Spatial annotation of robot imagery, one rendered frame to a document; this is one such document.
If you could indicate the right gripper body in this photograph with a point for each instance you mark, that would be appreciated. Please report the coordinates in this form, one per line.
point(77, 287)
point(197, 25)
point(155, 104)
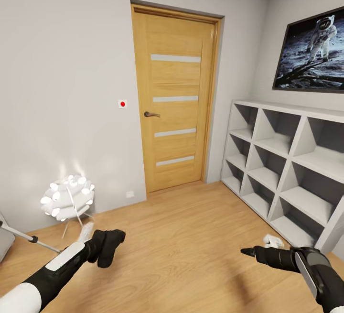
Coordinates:
point(269, 256)

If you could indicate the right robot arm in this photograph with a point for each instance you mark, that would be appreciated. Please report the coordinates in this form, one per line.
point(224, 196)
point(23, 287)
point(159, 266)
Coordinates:
point(325, 284)

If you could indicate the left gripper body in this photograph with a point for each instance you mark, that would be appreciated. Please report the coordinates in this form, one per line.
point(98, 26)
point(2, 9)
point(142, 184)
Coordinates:
point(98, 239)

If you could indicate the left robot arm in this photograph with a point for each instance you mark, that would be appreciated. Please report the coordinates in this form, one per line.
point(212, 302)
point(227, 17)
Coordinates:
point(35, 293)

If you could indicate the camera tripod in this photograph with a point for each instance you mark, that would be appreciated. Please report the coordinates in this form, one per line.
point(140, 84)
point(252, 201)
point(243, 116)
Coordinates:
point(33, 239)

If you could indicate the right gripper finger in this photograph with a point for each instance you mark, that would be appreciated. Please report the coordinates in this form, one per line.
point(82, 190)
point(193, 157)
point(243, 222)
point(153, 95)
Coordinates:
point(249, 251)

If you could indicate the digital camera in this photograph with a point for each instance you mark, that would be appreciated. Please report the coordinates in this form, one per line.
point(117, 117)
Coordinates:
point(113, 239)

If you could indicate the door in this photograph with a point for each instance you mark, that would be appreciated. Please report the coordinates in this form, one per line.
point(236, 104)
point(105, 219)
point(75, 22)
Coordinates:
point(176, 57)

